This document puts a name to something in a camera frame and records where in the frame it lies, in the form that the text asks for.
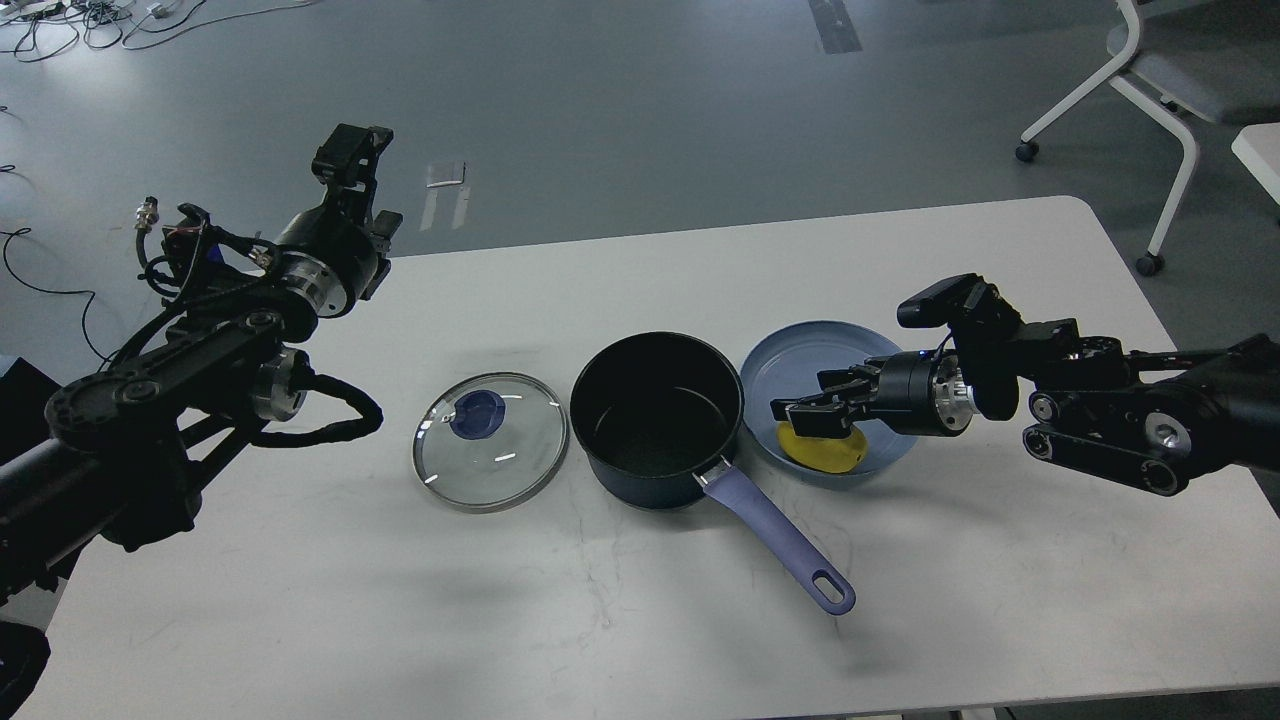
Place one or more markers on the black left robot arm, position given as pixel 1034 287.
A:
pixel 220 369

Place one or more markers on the white table corner right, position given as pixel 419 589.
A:
pixel 1257 149

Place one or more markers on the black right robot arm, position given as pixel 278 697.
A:
pixel 1147 421

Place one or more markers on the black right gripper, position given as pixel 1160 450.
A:
pixel 913 393

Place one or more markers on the yellow potato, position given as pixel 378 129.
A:
pixel 834 456

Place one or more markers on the black box at left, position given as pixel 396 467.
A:
pixel 25 391

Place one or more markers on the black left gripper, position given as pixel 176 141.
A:
pixel 336 254

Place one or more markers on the blue round plate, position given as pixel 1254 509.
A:
pixel 785 365

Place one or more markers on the glass pot lid blue knob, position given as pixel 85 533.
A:
pixel 490 442

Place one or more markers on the dark blue saucepan purple handle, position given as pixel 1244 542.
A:
pixel 659 415

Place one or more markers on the white office chair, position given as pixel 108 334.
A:
pixel 1217 60

